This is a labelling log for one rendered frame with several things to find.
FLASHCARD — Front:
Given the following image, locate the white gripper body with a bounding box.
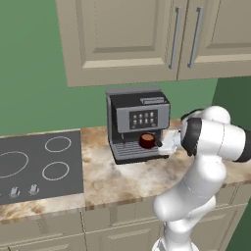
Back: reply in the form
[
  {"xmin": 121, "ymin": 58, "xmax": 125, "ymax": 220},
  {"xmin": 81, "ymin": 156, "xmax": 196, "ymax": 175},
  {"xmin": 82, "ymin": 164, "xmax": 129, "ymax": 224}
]
[{"xmin": 157, "ymin": 130, "xmax": 179, "ymax": 155}]

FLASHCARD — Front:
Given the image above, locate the dark red coffee mug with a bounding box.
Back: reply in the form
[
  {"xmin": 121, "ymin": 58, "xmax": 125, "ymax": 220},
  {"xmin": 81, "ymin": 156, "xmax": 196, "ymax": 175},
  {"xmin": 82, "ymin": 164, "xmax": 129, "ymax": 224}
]
[{"xmin": 138, "ymin": 132, "xmax": 158, "ymax": 150}]

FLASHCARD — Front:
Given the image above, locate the grey black coffee machine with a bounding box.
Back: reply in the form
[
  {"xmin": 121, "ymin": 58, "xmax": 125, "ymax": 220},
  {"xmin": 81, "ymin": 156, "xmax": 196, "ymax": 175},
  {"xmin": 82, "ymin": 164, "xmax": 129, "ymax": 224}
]
[{"xmin": 105, "ymin": 85, "xmax": 172, "ymax": 166}]

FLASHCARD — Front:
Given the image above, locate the beige drawer front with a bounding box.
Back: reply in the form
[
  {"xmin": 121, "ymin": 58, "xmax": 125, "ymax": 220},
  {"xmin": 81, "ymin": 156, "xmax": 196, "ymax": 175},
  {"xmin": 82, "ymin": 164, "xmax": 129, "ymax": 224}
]
[
  {"xmin": 0, "ymin": 210, "xmax": 85, "ymax": 246},
  {"xmin": 81, "ymin": 195, "xmax": 161, "ymax": 233},
  {"xmin": 214, "ymin": 182, "xmax": 251, "ymax": 208}
]

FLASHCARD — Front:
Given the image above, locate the beige base cupboard door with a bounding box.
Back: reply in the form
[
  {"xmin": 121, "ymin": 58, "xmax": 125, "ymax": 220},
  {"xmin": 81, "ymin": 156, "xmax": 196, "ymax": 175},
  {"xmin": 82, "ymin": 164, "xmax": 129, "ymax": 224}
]
[
  {"xmin": 189, "ymin": 204, "xmax": 247, "ymax": 251},
  {"xmin": 7, "ymin": 232, "xmax": 88, "ymax": 251},
  {"xmin": 84, "ymin": 220, "xmax": 163, "ymax": 251}
]

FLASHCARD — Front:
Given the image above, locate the dark grey hob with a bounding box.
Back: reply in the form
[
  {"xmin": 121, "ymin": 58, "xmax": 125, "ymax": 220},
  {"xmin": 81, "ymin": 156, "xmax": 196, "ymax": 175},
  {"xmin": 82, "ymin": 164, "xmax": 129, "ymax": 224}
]
[{"xmin": 0, "ymin": 129, "xmax": 85, "ymax": 206}]

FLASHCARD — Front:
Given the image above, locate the grey hob knob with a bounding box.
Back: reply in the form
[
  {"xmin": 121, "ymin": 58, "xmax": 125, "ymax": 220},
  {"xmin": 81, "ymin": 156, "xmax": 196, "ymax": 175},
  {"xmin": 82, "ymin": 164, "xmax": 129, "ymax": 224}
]
[
  {"xmin": 27, "ymin": 183, "xmax": 40, "ymax": 196},
  {"xmin": 9, "ymin": 186, "xmax": 22, "ymax": 199}
]

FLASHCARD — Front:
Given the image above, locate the grey cupboard door handle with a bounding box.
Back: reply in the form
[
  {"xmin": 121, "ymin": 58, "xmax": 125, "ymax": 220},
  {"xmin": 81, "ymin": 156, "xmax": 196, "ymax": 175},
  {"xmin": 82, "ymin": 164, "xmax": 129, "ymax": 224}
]
[
  {"xmin": 186, "ymin": 6, "xmax": 205, "ymax": 70},
  {"xmin": 168, "ymin": 6, "xmax": 181, "ymax": 71}
]

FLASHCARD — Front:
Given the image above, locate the beige wall cupboard door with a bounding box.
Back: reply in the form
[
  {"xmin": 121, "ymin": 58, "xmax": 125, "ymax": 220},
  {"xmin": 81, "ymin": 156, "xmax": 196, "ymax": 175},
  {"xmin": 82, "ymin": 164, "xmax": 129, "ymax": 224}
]
[
  {"xmin": 176, "ymin": 0, "xmax": 251, "ymax": 81},
  {"xmin": 55, "ymin": 0, "xmax": 189, "ymax": 88}
]

